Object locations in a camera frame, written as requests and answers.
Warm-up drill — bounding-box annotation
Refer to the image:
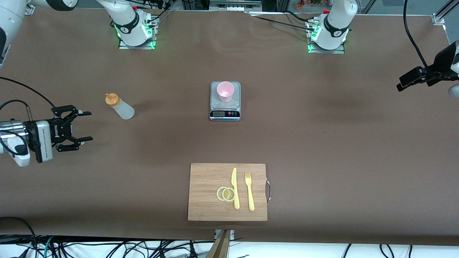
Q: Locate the yellow plastic knife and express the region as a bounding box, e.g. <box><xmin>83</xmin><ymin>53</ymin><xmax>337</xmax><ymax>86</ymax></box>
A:
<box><xmin>231</xmin><ymin>167</ymin><xmax>240</xmax><ymax>210</ymax></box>

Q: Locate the black cable on table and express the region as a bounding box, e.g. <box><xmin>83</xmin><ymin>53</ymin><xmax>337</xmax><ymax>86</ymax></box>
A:
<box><xmin>246</xmin><ymin>10</ymin><xmax>318</xmax><ymax>33</ymax></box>

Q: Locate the teal floor cable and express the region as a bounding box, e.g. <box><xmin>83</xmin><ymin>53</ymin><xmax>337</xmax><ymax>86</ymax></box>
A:
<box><xmin>42</xmin><ymin>236</ymin><xmax>54</xmax><ymax>258</ymax></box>

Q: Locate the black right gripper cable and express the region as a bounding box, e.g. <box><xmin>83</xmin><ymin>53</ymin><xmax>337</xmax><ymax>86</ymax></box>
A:
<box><xmin>0</xmin><ymin>76</ymin><xmax>56</xmax><ymax>155</ymax></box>

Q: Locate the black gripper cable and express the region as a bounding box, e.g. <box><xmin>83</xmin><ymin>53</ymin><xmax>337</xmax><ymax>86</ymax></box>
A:
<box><xmin>0</xmin><ymin>76</ymin><xmax>56</xmax><ymax>155</ymax></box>
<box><xmin>402</xmin><ymin>0</ymin><xmax>431</xmax><ymax>72</ymax></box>

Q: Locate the wooden post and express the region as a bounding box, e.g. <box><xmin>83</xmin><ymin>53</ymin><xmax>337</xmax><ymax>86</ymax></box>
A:
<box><xmin>206</xmin><ymin>229</ymin><xmax>230</xmax><ymax>258</ymax></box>

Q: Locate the translucent sauce bottle orange cap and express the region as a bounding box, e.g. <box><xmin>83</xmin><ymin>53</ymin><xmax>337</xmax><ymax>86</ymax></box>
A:
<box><xmin>105</xmin><ymin>93</ymin><xmax>135</xmax><ymax>120</ymax></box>

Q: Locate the yellow plastic fork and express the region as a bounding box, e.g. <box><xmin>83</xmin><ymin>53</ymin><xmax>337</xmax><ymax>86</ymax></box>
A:
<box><xmin>245</xmin><ymin>172</ymin><xmax>255</xmax><ymax>211</ymax></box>

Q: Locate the wooden cutting board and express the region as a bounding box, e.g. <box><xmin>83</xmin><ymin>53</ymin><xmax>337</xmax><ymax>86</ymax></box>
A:
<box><xmin>188</xmin><ymin>163</ymin><xmax>271</xmax><ymax>221</ymax></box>

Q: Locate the white power strip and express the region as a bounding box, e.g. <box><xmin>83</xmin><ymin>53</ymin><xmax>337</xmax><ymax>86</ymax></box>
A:
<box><xmin>210</xmin><ymin>0</ymin><xmax>262</xmax><ymax>12</ymax></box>

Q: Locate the pink paper cup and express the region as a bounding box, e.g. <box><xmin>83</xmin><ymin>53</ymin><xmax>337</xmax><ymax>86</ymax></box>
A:
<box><xmin>217</xmin><ymin>81</ymin><xmax>235</xmax><ymax>103</ymax></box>

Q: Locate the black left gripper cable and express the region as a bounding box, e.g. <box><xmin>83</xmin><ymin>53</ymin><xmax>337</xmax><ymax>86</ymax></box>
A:
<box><xmin>402</xmin><ymin>0</ymin><xmax>431</xmax><ymax>72</ymax></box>

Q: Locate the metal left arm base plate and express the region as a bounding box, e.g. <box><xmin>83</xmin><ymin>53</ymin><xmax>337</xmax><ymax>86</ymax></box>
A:
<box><xmin>308</xmin><ymin>43</ymin><xmax>345</xmax><ymax>54</ymax></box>

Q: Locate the silver digital kitchen scale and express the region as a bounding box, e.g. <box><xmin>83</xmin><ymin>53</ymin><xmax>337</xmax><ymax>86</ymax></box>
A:
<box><xmin>209</xmin><ymin>81</ymin><xmax>241</xmax><ymax>121</ymax></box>

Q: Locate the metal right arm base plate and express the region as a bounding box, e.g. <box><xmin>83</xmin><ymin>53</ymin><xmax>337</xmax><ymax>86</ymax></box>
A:
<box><xmin>118</xmin><ymin>18</ymin><xmax>157</xmax><ymax>50</ymax></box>

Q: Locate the black looped floor cable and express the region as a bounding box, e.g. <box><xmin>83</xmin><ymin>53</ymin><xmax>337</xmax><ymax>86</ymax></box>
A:
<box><xmin>0</xmin><ymin>216</ymin><xmax>38</xmax><ymax>258</ymax></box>

